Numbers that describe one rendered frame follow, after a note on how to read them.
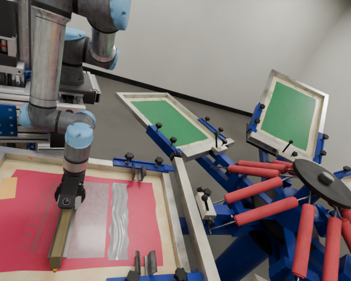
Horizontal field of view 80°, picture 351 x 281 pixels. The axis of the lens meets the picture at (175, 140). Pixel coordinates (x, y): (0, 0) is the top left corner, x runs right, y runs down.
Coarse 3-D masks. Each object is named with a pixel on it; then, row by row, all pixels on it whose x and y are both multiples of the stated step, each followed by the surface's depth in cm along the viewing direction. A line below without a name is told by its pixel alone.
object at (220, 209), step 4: (212, 204) 102; (216, 204) 103; (220, 204) 104; (216, 208) 100; (220, 208) 101; (224, 208) 102; (216, 212) 98; (220, 212) 99; (224, 212) 100; (228, 212) 101; (216, 216) 99; (220, 216) 100; (224, 216) 100; (228, 216) 101; (224, 220) 103
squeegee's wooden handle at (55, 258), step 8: (72, 208) 75; (64, 216) 70; (64, 224) 68; (56, 232) 66; (64, 232) 66; (56, 240) 64; (64, 240) 65; (56, 248) 62; (64, 248) 68; (56, 256) 60; (56, 264) 63
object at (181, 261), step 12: (0, 156) 86; (12, 156) 90; (24, 156) 92; (36, 156) 93; (48, 156) 95; (60, 156) 98; (96, 168) 104; (108, 168) 105; (120, 168) 107; (168, 180) 111; (168, 192) 104; (168, 204) 99; (168, 216) 96; (180, 228) 90; (180, 240) 86; (180, 252) 82; (180, 264) 78
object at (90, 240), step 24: (0, 216) 72; (24, 216) 75; (96, 216) 85; (0, 240) 67; (72, 240) 75; (96, 240) 78; (144, 240) 84; (0, 264) 62; (24, 264) 64; (48, 264) 67; (72, 264) 69; (96, 264) 71; (120, 264) 74
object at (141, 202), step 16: (16, 176) 86; (32, 176) 89; (48, 176) 92; (16, 192) 81; (32, 192) 83; (96, 192) 94; (112, 192) 97; (128, 192) 100; (144, 192) 104; (0, 208) 74; (16, 208) 76; (32, 208) 78; (80, 208) 85; (96, 208) 88; (128, 208) 93; (144, 208) 96
